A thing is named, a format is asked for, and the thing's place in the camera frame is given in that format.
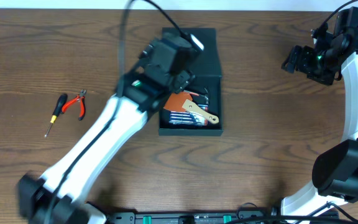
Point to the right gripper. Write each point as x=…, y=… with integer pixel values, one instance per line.
x=299, y=59

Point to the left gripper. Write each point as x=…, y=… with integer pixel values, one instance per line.
x=185, y=78

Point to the orange scraper wooden handle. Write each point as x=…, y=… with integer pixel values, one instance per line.
x=183, y=102

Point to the black handled claw hammer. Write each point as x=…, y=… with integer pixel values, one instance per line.
x=200, y=98

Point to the screwdriver set blister pack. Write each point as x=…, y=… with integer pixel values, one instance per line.
x=187, y=118

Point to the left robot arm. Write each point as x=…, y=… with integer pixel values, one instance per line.
x=59, y=194

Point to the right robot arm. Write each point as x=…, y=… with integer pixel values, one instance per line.
x=333, y=57

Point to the black open gift box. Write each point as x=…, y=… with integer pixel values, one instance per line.
x=208, y=72

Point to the black yellow screwdriver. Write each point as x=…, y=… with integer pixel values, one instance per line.
x=57, y=111

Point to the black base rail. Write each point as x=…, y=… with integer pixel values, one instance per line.
x=181, y=218

